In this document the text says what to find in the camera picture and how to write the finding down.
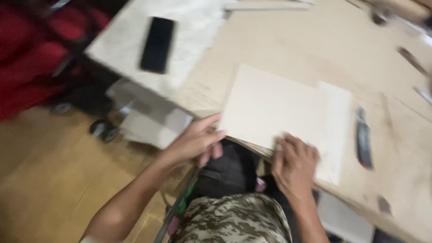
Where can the person's left hand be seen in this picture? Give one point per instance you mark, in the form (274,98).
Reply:
(192,143)

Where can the person's right hand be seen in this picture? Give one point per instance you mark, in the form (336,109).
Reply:
(295,167)

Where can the person's right fingers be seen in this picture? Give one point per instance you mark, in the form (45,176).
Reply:
(287,145)

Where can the beige cardboard sheet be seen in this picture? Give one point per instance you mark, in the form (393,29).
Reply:
(270,108)

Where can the white paper sheet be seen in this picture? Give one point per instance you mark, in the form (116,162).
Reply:
(334,135)

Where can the black trousers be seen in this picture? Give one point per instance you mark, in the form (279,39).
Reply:
(229,168)

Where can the black utility knife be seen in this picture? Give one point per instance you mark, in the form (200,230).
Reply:
(363,140)

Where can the camouflage shirt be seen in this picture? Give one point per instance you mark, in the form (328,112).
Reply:
(233,219)

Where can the white boards under table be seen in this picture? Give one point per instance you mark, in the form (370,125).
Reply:
(152,118)

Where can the long white strip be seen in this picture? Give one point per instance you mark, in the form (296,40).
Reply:
(266,5)

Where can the grey metal tool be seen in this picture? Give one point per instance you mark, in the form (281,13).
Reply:
(423,95)

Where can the dark pen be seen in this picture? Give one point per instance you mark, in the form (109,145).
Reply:
(411,60)

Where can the white board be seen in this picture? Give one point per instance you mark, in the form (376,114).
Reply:
(158,44)

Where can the black smartphone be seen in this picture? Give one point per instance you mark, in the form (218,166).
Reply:
(157,45)

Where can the red office chair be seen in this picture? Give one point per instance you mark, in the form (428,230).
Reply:
(44,57)

